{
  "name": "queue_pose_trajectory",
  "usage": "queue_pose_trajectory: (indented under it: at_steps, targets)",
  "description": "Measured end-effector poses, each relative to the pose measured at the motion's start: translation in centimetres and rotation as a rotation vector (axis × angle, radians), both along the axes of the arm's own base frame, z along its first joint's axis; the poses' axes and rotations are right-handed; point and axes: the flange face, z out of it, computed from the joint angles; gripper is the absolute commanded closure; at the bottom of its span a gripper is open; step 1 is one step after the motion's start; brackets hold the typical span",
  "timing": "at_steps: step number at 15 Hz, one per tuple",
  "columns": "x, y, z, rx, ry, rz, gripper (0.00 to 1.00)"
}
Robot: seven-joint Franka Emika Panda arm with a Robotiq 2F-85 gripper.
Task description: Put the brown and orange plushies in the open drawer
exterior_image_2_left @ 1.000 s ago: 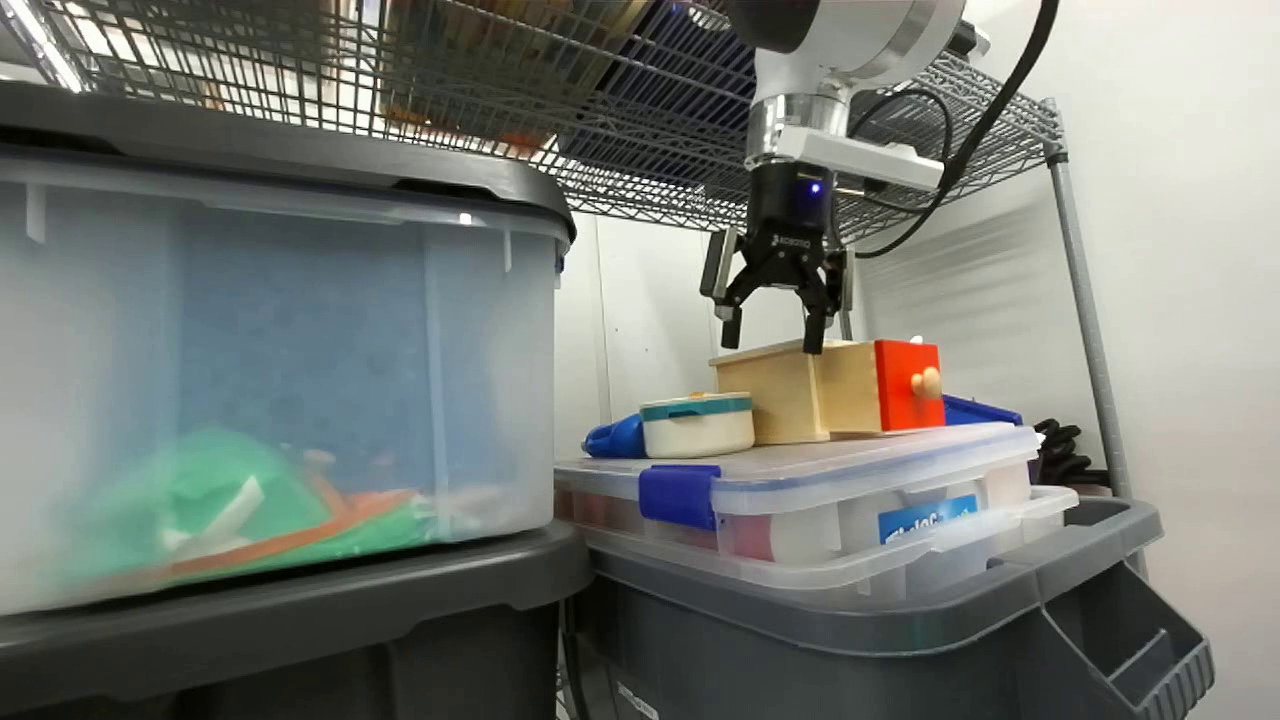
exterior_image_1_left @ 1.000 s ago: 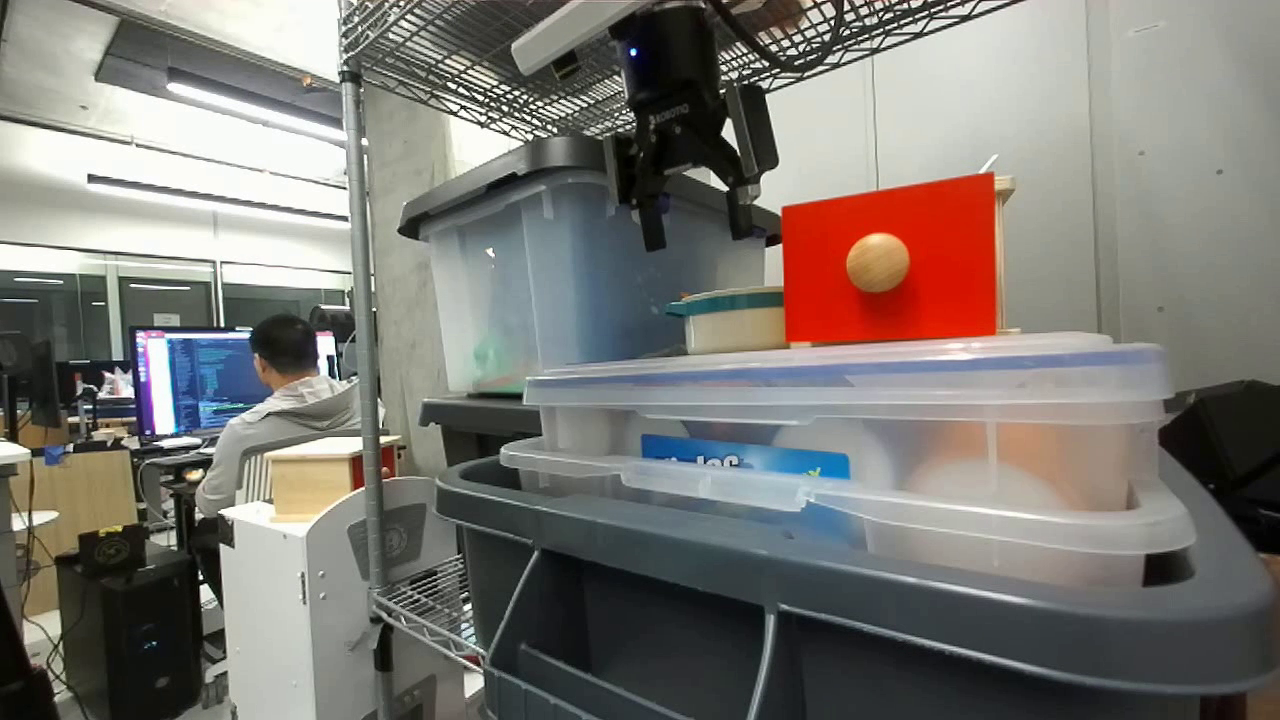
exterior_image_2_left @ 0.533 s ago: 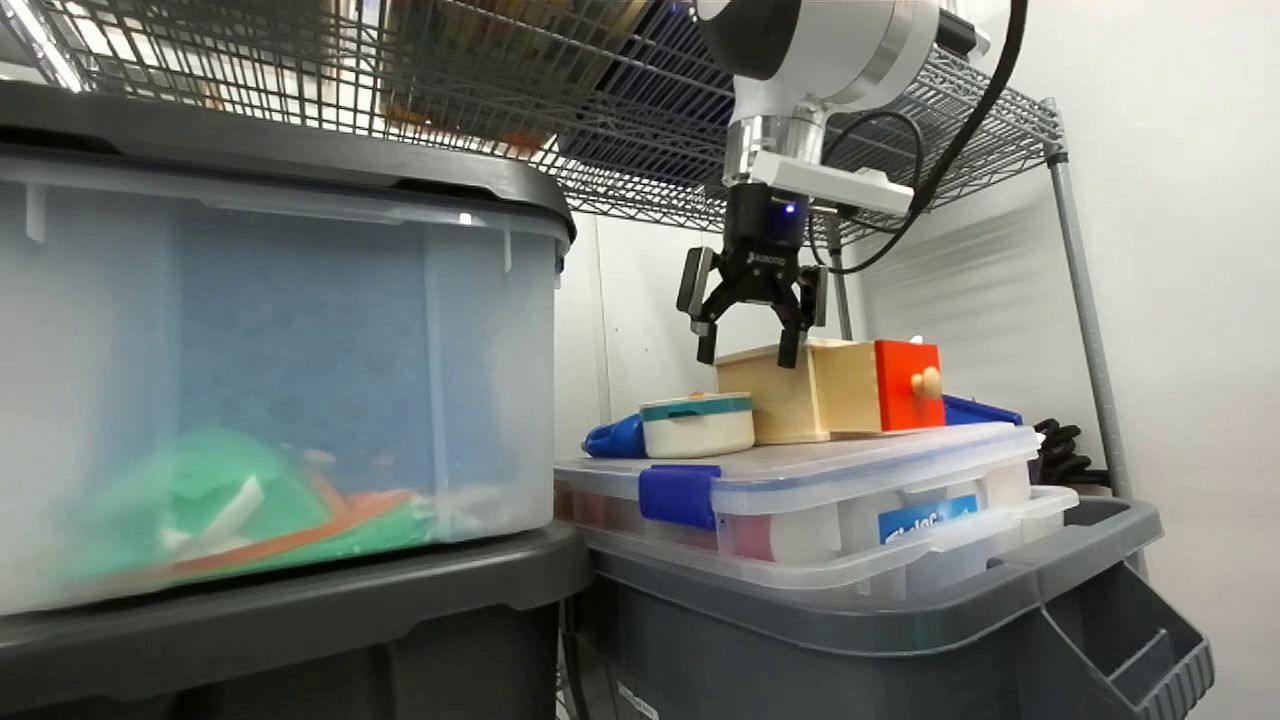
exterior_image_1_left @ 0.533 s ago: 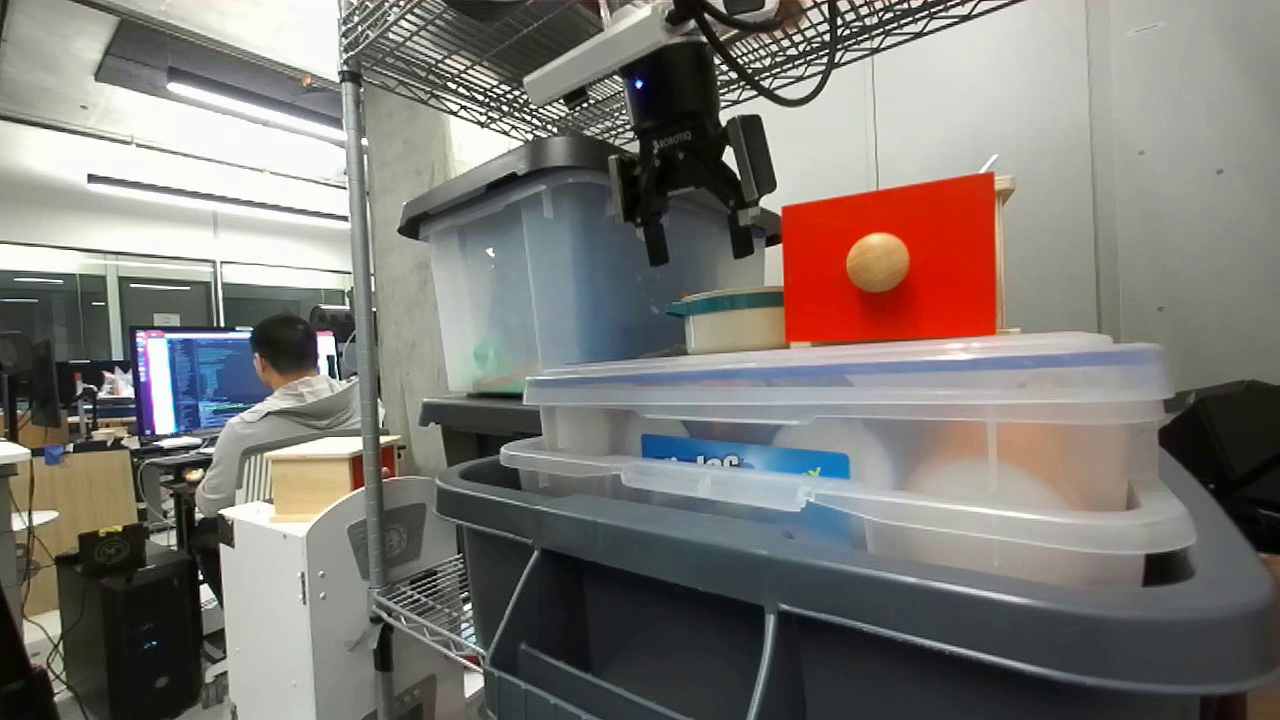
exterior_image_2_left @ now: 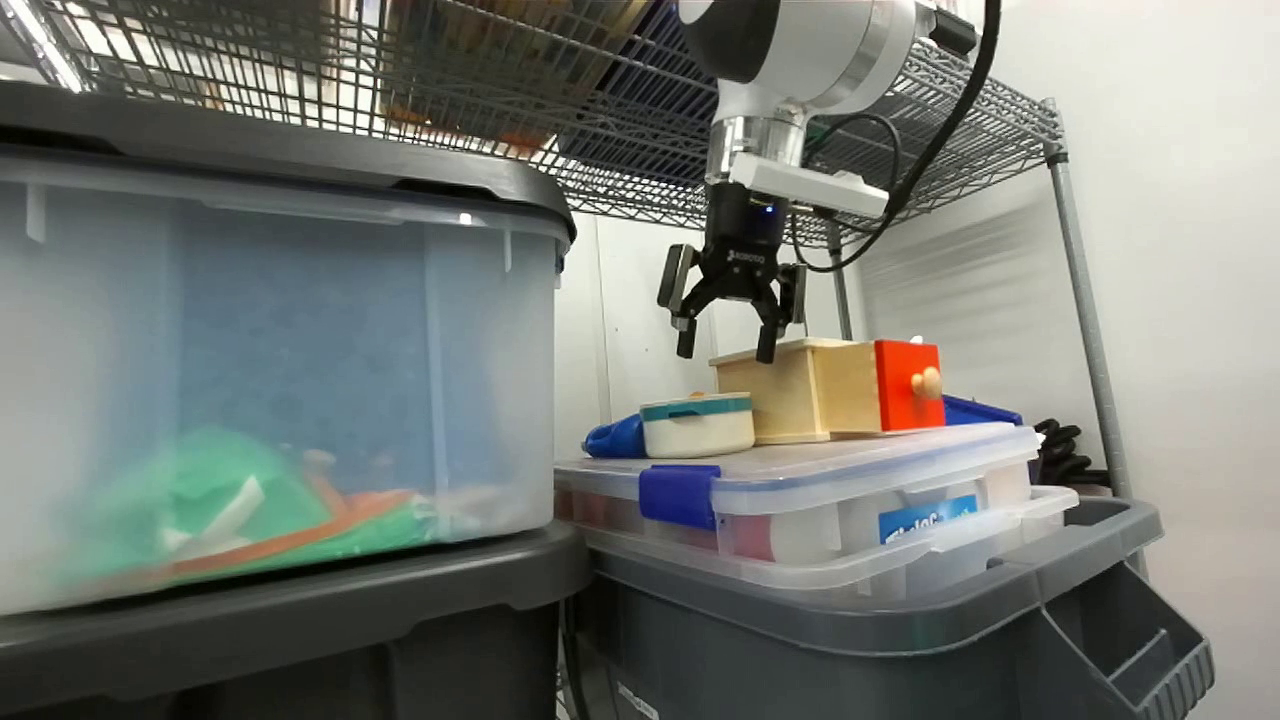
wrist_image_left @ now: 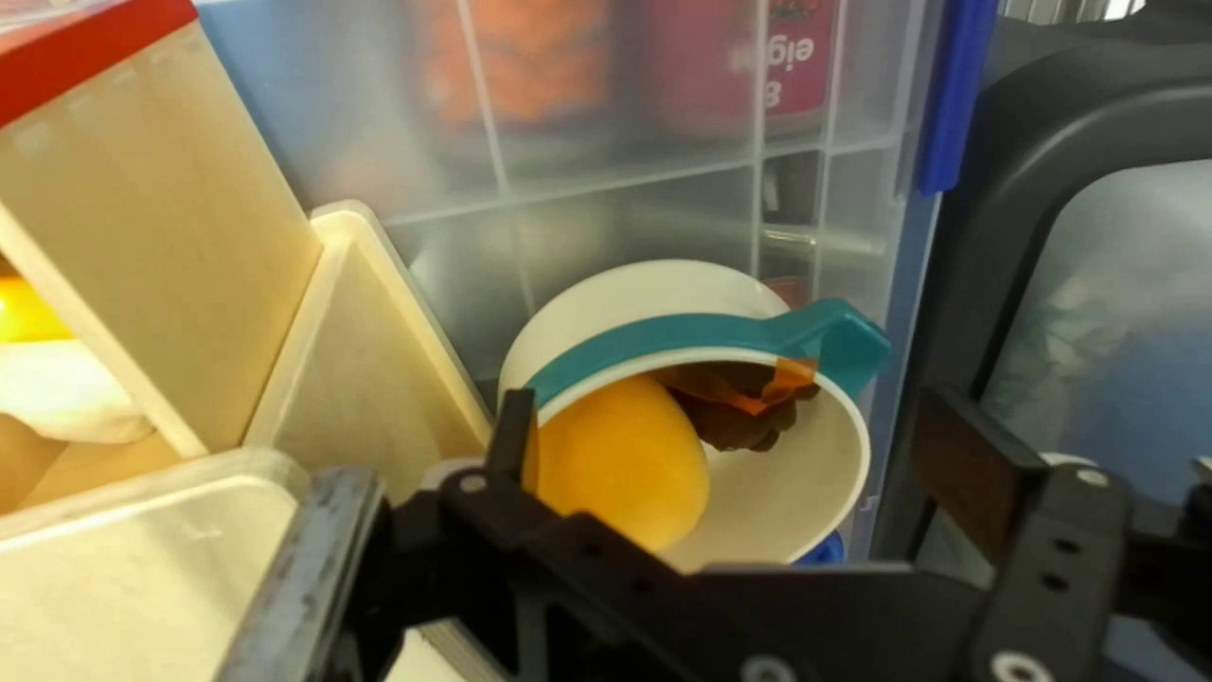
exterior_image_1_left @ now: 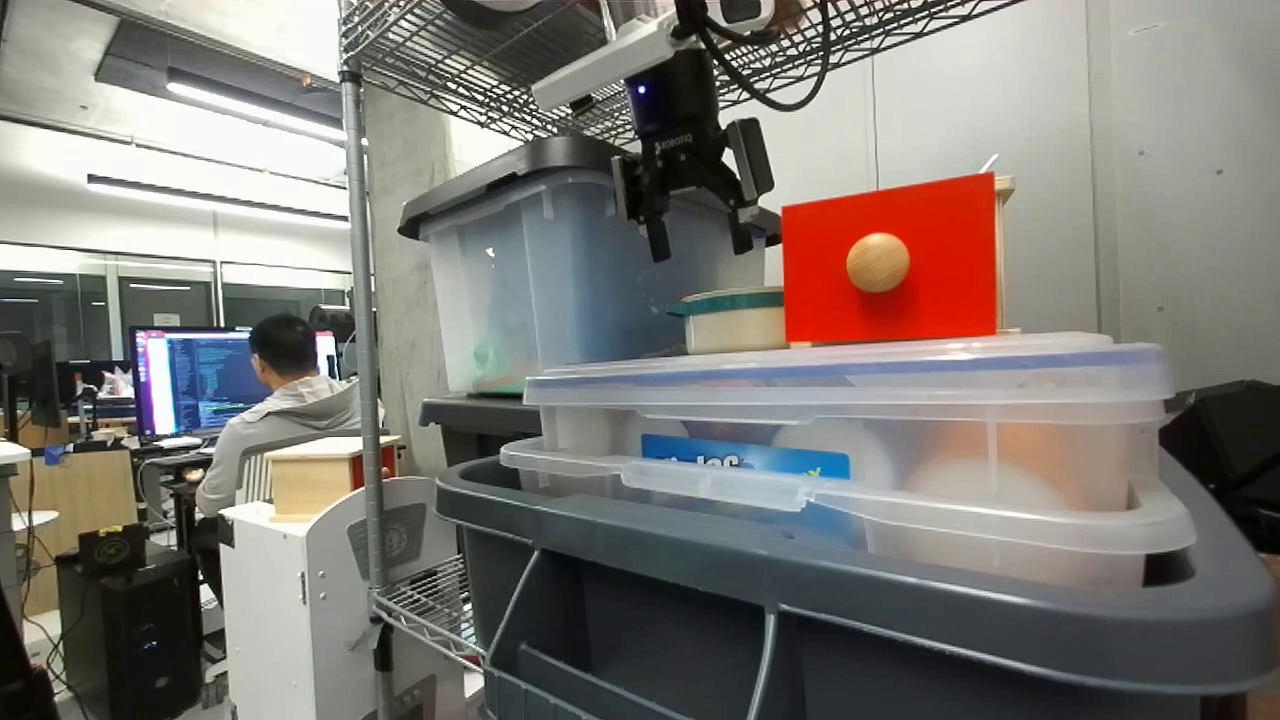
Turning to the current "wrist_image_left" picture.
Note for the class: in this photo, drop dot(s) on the orange round plushie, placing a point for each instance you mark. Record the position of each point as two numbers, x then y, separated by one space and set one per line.
625 460

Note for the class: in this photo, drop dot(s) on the clear organizer box blue latches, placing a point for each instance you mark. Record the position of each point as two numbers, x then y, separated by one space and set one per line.
608 212

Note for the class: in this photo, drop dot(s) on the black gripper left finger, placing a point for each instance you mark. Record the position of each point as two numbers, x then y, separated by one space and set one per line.
308 579

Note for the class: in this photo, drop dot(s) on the light wooden drawer box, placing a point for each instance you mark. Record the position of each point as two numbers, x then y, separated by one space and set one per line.
366 352

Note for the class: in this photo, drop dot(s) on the dark grey storage bin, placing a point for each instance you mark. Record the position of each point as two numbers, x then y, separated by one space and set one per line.
1048 113

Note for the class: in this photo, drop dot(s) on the large clear bin dark lid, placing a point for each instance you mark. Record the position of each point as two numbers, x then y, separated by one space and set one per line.
1123 325

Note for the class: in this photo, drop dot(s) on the white cup with teal rim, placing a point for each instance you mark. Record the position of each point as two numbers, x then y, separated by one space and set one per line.
781 492

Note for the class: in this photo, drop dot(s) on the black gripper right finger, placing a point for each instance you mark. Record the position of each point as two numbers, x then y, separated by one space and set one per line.
1048 569

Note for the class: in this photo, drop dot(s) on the dark brown toy orange strip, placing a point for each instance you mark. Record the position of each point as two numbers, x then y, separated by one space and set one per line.
741 404

